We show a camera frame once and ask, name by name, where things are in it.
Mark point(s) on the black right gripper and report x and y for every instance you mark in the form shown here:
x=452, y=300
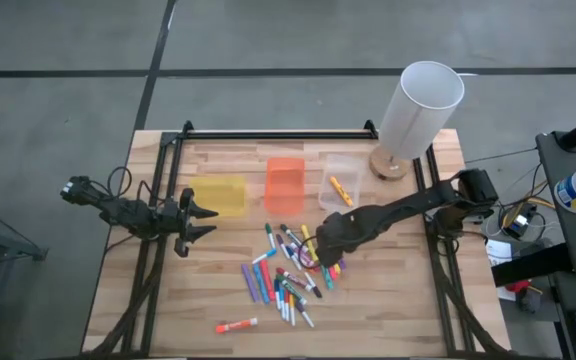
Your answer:
x=330, y=240

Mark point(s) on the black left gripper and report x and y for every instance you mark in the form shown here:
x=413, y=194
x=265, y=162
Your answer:
x=173, y=220

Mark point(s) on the yellow highlighter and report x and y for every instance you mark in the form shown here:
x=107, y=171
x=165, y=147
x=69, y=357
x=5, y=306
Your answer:
x=308, y=237
x=341, y=191

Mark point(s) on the purple highlighter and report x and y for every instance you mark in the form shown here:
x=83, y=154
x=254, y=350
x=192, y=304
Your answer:
x=342, y=264
x=249, y=282

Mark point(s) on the pink whiteboard marker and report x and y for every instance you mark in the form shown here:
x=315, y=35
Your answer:
x=305, y=258

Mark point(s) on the pink highlighter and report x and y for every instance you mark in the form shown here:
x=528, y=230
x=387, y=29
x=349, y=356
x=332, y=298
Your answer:
x=332, y=274

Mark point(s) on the teal highlighter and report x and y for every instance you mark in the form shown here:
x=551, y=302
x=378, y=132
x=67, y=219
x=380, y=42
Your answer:
x=327, y=279

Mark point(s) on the blue cap white marker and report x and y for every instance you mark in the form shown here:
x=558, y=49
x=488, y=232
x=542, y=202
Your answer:
x=293, y=256

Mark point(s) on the black cap whiteboard marker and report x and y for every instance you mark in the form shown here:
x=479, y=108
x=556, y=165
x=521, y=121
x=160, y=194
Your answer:
x=285, y=228

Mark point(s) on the purple cap white marker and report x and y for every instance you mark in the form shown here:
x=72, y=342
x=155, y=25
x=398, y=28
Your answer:
x=281, y=241

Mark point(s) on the black cap thin marker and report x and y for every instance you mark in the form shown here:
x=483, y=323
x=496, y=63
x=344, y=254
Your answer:
x=317, y=291

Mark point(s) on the red cap whiteboard marker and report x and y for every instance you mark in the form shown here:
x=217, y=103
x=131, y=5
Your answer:
x=288, y=275

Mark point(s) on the light blue cap thin marker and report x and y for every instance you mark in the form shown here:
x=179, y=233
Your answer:
x=270, y=253
x=282, y=300

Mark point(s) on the green cap whiteboard marker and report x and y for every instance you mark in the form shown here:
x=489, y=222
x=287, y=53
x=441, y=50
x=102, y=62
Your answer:
x=290, y=289
x=269, y=231

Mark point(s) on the purple cap thin marker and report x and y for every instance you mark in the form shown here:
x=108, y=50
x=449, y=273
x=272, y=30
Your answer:
x=300, y=306

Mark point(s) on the red cap thin marker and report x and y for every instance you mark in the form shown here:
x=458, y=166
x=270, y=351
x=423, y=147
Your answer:
x=286, y=300

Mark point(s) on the red highlighter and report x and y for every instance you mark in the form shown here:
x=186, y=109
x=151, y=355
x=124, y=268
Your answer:
x=267, y=280

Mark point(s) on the blue highlighter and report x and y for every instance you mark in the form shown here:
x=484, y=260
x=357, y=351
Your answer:
x=261, y=284

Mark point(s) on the orange whiteboard marker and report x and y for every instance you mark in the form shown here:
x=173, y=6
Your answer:
x=223, y=328

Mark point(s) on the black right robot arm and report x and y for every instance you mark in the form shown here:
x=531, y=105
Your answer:
x=408, y=202

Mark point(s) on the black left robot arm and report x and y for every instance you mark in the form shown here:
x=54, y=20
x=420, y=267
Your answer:
x=118, y=210

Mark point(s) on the yellow plastic bin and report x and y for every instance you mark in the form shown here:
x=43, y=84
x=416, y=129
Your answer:
x=218, y=196

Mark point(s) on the orange plastic bin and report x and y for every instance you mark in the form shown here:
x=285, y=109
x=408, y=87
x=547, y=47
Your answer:
x=284, y=187

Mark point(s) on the clear plastic bin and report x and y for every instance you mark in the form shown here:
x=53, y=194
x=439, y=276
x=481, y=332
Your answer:
x=350, y=167

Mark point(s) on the white shade wooden base lamp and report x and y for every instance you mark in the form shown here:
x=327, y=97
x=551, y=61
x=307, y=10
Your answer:
x=420, y=115

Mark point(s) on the grey metal stand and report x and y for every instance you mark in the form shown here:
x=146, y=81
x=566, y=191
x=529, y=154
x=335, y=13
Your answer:
x=39, y=253

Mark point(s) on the white paper sheet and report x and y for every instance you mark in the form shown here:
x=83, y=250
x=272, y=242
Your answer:
x=498, y=252

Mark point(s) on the silver blue power adapter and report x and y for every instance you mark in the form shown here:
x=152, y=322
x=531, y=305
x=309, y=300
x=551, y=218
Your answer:
x=518, y=222

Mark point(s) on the small red object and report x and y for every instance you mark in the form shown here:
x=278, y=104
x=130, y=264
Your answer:
x=518, y=286

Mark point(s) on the black flat bar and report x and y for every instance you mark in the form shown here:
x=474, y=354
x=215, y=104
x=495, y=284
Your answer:
x=533, y=265

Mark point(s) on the black aluminium table frame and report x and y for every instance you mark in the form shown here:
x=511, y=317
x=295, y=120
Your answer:
x=268, y=135

